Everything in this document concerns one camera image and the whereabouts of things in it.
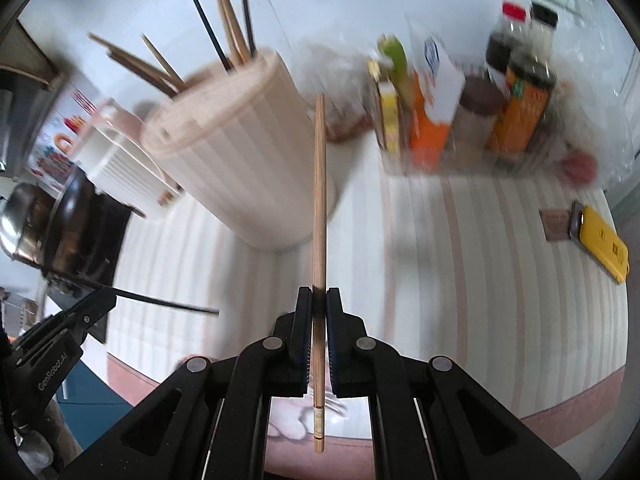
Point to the clear plastic bag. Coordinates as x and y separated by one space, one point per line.
345 105

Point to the clear plastic tray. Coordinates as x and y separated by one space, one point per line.
460 164

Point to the stainless steel pot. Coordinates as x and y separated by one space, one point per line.
20 230

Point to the wooden wall shelf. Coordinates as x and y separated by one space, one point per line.
30 55

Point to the black-capped clear bottle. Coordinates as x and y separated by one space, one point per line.
540 35

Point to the small red round object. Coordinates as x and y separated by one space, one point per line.
580 167

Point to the red-capped dark sauce bottle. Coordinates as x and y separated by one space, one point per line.
500 50

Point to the yellow box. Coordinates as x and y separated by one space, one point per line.
390 115

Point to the green bottle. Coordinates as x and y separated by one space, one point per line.
395 57

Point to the yellow utility knife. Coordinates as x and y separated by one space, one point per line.
602 242

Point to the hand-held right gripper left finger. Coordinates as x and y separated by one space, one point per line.
304 320

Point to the orange-labelled jar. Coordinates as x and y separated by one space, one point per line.
525 110

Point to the small brown card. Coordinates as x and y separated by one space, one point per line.
555 225

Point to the black stove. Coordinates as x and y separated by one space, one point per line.
112 230

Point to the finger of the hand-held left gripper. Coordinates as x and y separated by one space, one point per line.
95 305

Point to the beige ribbed chopstick holder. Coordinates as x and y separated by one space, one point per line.
240 160

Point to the dark chopstick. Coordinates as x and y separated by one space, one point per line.
246 15
165 302
209 27

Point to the colourful printed box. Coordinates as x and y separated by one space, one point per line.
55 150

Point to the white ribbed plastic rack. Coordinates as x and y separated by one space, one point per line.
115 160

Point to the brown-lidded spice jar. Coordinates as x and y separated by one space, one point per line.
475 110

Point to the white and orange carton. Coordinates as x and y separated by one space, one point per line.
430 130

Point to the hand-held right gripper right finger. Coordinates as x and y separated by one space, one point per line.
334 330

